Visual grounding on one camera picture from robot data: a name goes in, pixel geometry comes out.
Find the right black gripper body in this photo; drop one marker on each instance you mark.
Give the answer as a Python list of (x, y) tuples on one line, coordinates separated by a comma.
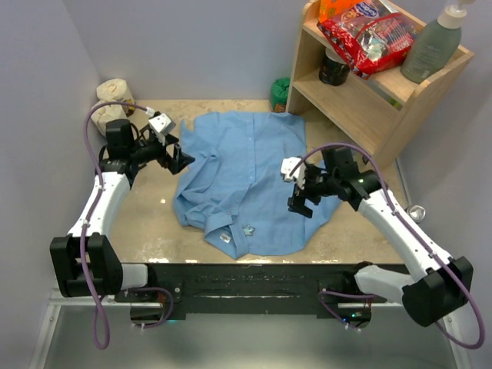
[(317, 184)]

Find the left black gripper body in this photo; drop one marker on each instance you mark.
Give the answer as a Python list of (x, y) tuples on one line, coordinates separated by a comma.
[(154, 151)]

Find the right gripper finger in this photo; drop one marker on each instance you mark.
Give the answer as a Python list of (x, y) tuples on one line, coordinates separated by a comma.
[(295, 204), (305, 211)]

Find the blue button shirt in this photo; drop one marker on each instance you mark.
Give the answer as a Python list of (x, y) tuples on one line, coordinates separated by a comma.
[(235, 180)]

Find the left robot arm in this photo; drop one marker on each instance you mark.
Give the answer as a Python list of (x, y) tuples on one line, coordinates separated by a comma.
[(85, 253)]

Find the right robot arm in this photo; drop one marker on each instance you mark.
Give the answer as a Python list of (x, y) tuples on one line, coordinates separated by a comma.
[(436, 283)]

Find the white cloth bag front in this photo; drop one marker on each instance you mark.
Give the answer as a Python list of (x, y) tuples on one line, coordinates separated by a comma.
[(102, 116)]

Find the white cloth bag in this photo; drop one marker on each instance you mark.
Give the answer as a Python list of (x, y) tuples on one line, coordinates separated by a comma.
[(102, 116), (116, 90)]

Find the white cloth bag rear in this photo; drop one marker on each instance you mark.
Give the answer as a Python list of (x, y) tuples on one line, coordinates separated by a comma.
[(116, 90)]

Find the wooden shelf unit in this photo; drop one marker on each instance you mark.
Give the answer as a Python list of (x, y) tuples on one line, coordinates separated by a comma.
[(380, 114)]

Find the green lidded container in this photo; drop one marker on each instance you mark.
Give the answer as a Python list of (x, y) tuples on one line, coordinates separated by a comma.
[(279, 94)]

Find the dark glass bottle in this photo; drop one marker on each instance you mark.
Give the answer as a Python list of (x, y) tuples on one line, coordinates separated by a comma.
[(416, 212)]

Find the dark jar on shelf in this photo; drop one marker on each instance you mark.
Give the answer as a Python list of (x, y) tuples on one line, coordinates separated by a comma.
[(334, 70)]

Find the red candy bag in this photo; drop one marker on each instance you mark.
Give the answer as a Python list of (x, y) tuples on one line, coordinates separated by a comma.
[(370, 36)]

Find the orange snack box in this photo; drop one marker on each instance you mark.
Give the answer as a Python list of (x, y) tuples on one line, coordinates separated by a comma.
[(330, 8)]

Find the green pump bottle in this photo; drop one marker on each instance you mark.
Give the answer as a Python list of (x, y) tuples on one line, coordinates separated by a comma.
[(436, 43)]

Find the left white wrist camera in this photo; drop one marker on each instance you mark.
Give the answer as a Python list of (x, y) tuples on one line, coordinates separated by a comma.
[(162, 126)]

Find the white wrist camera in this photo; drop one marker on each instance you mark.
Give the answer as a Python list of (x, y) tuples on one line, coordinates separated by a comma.
[(293, 170), (162, 126)]

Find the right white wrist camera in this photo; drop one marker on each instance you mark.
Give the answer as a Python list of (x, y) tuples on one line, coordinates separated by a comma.
[(293, 170)]

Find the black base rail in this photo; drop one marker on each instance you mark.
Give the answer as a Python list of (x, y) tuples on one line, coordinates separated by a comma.
[(302, 289)]

